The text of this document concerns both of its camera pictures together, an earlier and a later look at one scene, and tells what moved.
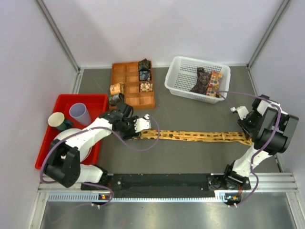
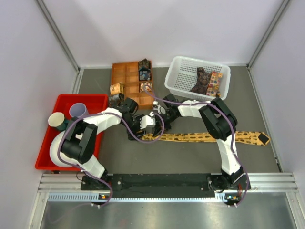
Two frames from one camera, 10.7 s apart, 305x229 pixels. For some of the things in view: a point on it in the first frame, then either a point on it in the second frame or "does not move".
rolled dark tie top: x=144 y=65 does not move
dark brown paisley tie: x=202 y=80 does not move
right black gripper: x=248 y=131 → x=158 y=126
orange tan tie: x=116 y=88 does not move
